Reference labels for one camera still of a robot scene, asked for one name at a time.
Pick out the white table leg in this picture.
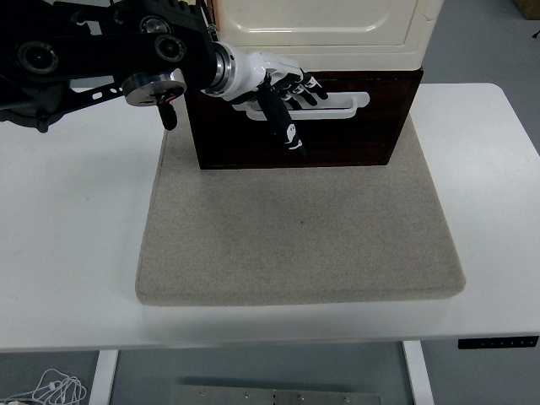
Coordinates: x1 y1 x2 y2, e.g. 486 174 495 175
402 340 435 405
89 349 120 405

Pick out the brown cardboard box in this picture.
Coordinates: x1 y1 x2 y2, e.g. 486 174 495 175
511 0 540 20

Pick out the black table control panel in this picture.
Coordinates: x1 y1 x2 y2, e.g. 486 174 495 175
457 335 540 351

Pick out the beige fabric mat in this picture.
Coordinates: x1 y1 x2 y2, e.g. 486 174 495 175
134 79 467 307

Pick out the dark drawer with white handle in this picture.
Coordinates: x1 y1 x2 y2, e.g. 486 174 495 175
187 73 417 126

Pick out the white cable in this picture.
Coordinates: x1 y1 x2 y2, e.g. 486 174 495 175
0 368 88 405

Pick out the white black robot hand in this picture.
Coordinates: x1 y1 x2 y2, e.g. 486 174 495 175
222 46 330 160

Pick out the dark wooden drawer housing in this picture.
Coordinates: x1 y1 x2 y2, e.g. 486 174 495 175
185 67 424 170

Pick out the cream plastic cabinet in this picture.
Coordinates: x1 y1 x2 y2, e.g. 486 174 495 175
210 0 444 73

